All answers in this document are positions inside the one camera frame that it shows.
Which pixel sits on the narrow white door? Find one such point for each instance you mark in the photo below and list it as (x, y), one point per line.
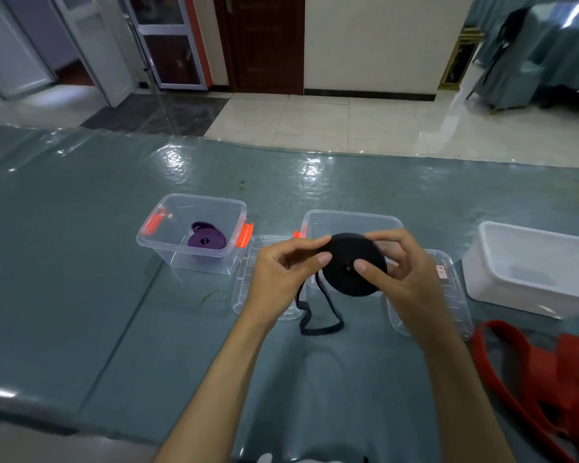
(99, 52)

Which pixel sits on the black hanging garment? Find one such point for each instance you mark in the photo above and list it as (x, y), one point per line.
(504, 33)

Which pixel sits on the person's left forearm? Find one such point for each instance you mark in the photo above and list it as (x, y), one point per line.
(207, 405)

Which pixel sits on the person's left hand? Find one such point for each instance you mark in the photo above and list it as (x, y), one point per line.
(275, 289)

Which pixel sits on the white plastic box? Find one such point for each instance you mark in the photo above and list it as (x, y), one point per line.
(535, 250)

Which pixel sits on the dark brown wooden door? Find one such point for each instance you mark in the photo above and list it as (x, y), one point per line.
(260, 48)

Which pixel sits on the round table with teal cloth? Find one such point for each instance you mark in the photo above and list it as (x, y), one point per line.
(569, 52)

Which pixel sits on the person's right hand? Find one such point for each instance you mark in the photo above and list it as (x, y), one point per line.
(420, 298)

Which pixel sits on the clear lid orange handle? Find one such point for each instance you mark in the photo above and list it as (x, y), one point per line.
(458, 308)
(243, 289)

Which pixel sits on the person's white shirt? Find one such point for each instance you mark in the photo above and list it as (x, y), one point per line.
(265, 459)

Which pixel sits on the white open door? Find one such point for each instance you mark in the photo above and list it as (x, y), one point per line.
(14, 57)

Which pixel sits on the red resistance band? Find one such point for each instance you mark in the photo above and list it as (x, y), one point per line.
(545, 380)

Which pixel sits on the purple resistance band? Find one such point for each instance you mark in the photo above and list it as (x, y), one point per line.
(206, 240)

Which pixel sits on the white framed glass door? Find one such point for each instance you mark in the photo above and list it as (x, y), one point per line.
(169, 48)

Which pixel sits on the clear plastic storage box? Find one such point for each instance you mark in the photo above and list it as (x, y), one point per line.
(347, 221)
(173, 212)

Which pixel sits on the narrow black resistance band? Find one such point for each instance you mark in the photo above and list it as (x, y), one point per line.
(338, 282)

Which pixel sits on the teal felt table cover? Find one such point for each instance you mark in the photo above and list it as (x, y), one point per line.
(77, 294)

